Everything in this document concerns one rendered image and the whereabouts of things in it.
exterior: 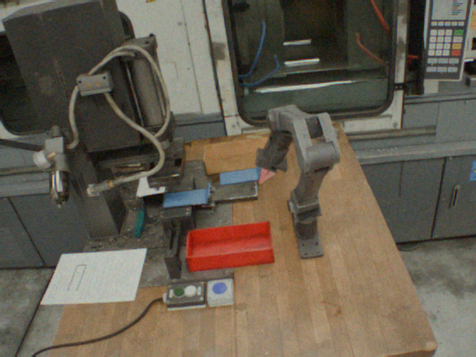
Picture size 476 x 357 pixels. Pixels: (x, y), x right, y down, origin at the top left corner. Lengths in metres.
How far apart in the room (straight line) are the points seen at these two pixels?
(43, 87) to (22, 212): 1.42
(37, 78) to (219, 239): 0.70
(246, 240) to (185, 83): 0.83
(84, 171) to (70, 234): 1.24
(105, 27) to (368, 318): 0.98
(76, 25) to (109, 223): 0.65
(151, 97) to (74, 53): 0.23
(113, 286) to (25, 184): 1.23
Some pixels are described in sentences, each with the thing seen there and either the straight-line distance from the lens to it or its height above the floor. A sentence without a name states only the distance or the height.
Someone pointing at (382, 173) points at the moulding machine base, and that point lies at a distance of 2.16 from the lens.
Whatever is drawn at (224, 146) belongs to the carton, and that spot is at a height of 0.95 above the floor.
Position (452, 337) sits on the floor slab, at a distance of 2.26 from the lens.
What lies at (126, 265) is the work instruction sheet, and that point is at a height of 0.90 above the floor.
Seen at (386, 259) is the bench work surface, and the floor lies 0.90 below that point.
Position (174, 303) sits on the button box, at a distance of 1.18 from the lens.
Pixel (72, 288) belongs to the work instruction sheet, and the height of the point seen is 0.90.
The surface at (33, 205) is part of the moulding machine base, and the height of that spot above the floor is 0.56.
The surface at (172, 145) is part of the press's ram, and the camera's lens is 1.31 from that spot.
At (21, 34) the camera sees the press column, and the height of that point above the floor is 1.60.
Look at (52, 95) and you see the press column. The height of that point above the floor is 1.42.
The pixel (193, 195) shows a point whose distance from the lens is 1.41.
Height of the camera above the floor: 1.81
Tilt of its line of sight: 35 degrees down
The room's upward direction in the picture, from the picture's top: 9 degrees counter-clockwise
